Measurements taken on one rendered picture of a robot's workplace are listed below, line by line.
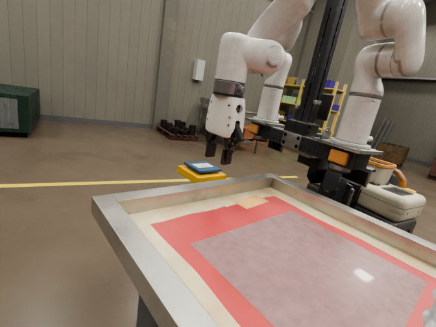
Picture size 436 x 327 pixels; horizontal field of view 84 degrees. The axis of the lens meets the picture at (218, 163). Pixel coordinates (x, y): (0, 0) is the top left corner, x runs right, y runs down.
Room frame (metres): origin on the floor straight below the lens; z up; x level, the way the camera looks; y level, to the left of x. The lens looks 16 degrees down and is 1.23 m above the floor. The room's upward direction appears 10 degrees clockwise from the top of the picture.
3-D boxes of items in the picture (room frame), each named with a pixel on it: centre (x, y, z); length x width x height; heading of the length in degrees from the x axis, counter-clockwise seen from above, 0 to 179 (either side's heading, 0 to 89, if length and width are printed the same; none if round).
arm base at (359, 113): (0.84, -0.44, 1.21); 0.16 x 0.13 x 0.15; 122
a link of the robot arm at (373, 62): (0.83, -0.43, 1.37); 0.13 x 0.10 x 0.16; 26
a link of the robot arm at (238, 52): (0.63, -0.03, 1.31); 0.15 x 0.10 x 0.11; 116
